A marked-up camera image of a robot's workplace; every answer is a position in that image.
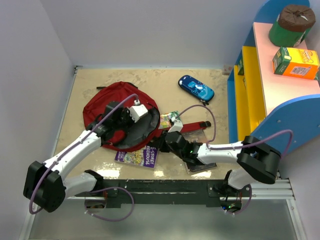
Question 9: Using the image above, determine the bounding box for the green cylinder brown lid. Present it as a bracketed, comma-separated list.
[268, 4, 316, 48]

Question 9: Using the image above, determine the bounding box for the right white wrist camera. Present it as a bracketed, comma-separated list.
[168, 117, 183, 133]

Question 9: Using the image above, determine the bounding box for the red student backpack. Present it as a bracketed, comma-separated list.
[82, 81, 212, 153]

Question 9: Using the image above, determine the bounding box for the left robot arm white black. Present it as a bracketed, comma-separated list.
[23, 97, 129, 215]

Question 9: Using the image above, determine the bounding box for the blue yellow pink shelf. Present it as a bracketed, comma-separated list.
[227, 0, 320, 153]

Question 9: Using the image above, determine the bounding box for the purple book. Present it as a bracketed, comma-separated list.
[114, 145, 158, 169]

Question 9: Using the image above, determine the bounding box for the green box on shelf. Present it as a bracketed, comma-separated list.
[237, 57, 244, 76]

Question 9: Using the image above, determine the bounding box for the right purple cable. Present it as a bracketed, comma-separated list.
[173, 104, 294, 216]

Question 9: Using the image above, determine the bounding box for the orange green crayon box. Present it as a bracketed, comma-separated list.
[272, 47, 320, 80]

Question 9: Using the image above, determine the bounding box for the blue patterned pencil case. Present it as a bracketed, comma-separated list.
[177, 75, 215, 103]

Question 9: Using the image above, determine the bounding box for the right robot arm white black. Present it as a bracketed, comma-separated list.
[152, 131, 281, 197]

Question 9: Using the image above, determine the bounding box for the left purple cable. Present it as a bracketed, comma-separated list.
[28, 93, 136, 221]

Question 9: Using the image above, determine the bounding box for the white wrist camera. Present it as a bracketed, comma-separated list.
[168, 117, 183, 133]
[129, 99, 148, 123]

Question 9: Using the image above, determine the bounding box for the Tale of Two Cities book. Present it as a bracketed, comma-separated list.
[182, 129, 217, 175]

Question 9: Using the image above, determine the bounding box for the green snack packet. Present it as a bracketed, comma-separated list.
[158, 111, 179, 130]

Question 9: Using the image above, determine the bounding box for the purple cable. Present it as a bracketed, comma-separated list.
[173, 104, 294, 216]
[28, 93, 136, 221]

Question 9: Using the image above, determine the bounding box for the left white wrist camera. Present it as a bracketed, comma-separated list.
[129, 99, 148, 123]

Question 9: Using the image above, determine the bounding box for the aluminium rail frame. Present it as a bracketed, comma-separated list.
[29, 68, 297, 240]

